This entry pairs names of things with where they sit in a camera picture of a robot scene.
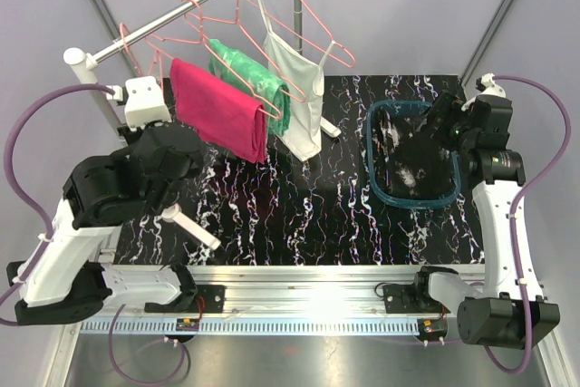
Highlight magenta trousers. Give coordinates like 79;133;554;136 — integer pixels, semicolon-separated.
169;58;266;163

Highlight pink hanger of black trousers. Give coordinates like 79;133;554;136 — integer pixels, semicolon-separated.
118;23;165;89

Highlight pink hanger of magenta trousers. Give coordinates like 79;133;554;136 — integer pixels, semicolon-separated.
151;0;270;116

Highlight green tie-dye trousers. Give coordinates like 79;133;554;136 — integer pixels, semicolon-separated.
208;39;291;136

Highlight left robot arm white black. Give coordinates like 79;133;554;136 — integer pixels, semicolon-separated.
6;123;204;326

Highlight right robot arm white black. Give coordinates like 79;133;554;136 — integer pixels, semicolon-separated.
411;92;560;350

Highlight pink hanger of camisole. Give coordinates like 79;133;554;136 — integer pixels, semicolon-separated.
247;0;356;68

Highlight blue transparent plastic basket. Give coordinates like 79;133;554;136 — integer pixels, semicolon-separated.
364;98;464;212

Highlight metal clothes rack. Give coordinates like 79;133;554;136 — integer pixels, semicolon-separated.
62;0;342;250

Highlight white camisole top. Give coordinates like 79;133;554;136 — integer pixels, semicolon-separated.
257;0;335;161

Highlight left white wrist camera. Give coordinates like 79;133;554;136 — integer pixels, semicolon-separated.
107;76;171;131

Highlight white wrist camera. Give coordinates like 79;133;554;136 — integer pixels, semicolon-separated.
107;76;171;131
461;73;507;111

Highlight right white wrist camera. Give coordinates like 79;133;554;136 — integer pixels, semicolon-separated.
461;73;507;111

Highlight aluminium mounting rail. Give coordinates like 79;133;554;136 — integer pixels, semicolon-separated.
43;264;563;387

